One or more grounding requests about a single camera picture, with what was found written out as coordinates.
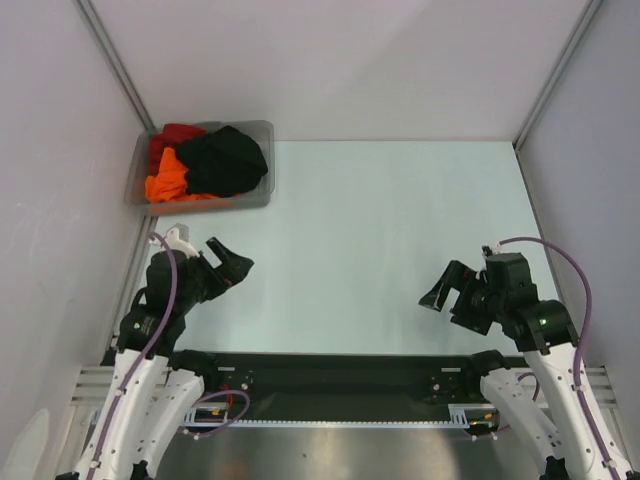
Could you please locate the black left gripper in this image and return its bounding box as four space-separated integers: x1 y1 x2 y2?
176 236 252 309

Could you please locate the clear plastic bin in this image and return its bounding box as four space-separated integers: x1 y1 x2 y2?
125 120 275 216

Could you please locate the dark red t-shirt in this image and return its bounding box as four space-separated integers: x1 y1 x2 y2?
149 123 207 176

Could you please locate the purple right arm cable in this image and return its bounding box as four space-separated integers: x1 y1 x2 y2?
469 236 621 480

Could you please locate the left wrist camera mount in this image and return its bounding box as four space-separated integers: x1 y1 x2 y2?
163 224 200 258

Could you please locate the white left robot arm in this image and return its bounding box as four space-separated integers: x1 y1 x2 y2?
62 232 254 479

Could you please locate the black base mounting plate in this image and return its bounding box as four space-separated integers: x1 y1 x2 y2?
99 349 521 421

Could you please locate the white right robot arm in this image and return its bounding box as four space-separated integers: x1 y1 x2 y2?
419 253 639 479

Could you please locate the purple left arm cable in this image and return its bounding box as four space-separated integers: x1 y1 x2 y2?
84 231 251 480

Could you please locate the white slotted cable duct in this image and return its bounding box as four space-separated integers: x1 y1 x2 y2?
182 405 500 430

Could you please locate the orange t-shirt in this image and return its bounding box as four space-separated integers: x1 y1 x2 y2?
144 147 247 204

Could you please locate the black t-shirt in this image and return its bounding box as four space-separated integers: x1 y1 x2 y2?
177 126 269 193

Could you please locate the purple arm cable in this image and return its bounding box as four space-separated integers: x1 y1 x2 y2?
84 231 251 480
469 236 621 480

